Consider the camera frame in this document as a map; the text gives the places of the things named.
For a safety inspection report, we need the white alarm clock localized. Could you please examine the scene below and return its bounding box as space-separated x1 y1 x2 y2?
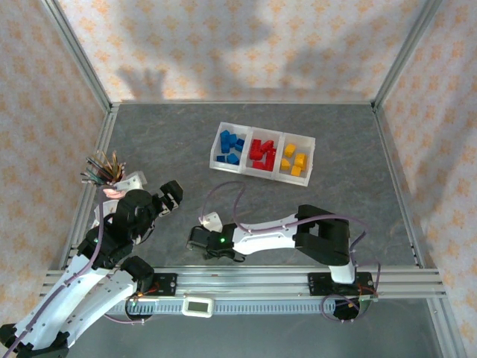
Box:
93 201 119 225

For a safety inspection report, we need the pink pencil cup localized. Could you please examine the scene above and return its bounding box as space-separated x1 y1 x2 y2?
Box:
102 185 127 199

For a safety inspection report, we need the bunch of colored pencils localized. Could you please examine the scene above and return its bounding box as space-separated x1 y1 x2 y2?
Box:
80 149 127 186

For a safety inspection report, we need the white digital timer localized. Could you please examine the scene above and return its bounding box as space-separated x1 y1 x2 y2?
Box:
181 295 214 318

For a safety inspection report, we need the white plastic bin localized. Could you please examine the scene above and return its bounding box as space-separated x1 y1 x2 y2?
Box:
208 122 253 175
274 132 317 186
244 126 286 180

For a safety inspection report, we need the small green circuit board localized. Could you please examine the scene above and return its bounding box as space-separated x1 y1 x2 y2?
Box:
357 292 379 310

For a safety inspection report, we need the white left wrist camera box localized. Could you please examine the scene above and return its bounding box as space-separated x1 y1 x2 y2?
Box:
113 170 149 192

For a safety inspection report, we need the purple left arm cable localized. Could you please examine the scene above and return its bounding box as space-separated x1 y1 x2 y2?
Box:
0 186 146 358

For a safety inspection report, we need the wide aluminum mounting rail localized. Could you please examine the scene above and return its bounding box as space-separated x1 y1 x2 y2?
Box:
43 265 447 299

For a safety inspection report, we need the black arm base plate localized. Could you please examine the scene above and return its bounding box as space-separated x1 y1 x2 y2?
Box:
151 273 178 298
308 271 373 298

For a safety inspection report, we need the grey slotted cable duct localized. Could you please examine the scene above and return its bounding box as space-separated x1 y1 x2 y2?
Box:
95 299 361 316

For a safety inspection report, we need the aluminum frame rail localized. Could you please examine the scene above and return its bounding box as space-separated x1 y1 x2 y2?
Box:
426 298 463 358
59 106 120 269
372 106 426 269

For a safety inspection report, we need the aluminum frame corner post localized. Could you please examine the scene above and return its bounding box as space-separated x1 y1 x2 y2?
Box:
40 0 115 113
372 0 446 111

